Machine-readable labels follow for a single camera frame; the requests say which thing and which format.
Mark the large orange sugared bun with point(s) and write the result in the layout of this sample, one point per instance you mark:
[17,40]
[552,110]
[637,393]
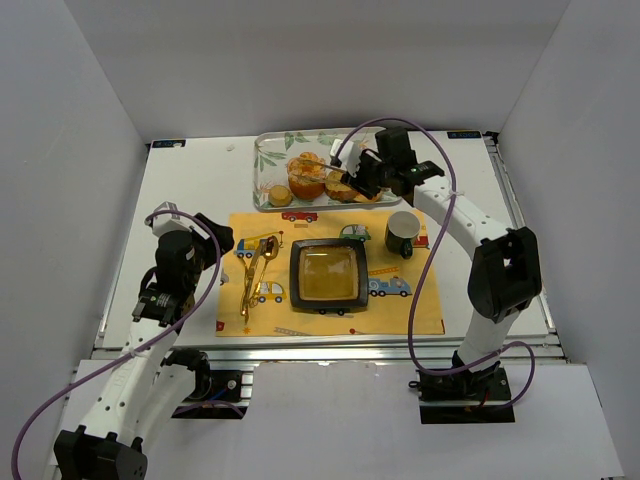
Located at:
[303,188]

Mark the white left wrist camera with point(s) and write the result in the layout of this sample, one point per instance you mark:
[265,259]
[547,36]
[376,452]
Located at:
[166,219]

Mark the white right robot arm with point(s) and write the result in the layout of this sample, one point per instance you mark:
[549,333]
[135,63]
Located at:
[505,272]

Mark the white leaf-print tray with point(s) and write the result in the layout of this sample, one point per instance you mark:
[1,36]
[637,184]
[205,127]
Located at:
[272,153]

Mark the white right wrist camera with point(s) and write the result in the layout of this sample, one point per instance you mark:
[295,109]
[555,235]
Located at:
[345,155]

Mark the twisted orange croissant roll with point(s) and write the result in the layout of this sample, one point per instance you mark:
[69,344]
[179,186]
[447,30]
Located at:
[360,198]

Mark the small round yellow cake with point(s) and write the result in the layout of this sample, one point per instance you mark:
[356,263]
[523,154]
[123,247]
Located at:
[280,196]

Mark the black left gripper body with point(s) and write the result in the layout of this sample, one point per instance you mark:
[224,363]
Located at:
[209,239]

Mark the gold fork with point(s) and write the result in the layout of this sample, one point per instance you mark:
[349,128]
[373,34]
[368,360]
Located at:
[250,270]

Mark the dark green mug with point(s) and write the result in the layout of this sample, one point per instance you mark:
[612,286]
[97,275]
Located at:
[402,229]

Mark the gold spoon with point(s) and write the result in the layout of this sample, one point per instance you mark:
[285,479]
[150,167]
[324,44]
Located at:
[269,249]

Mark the blue table label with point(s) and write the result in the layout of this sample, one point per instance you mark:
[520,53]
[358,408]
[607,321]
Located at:
[464,135]
[168,143]

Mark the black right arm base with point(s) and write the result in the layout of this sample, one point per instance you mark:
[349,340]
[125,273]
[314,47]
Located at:
[464,398]

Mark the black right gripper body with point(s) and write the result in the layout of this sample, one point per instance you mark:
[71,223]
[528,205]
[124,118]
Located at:
[366,173]

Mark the herb bread slice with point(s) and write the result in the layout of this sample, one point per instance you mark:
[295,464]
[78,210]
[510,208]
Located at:
[336,190]

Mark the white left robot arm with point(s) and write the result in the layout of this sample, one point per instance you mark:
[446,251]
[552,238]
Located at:
[150,378]

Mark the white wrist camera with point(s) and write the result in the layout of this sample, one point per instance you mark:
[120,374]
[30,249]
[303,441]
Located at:
[166,219]
[345,155]

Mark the blue left table label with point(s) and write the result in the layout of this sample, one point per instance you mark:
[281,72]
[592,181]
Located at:
[168,143]

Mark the blue right table label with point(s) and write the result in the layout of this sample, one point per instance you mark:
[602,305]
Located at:
[464,135]

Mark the aluminium table frame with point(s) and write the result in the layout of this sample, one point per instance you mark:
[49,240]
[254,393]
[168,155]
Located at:
[214,176]

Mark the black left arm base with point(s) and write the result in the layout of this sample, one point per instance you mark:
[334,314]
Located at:
[217,393]

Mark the metal serving tongs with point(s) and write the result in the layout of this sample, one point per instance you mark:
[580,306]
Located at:
[311,169]

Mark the black square plate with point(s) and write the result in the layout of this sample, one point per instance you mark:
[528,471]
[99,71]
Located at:
[328,275]

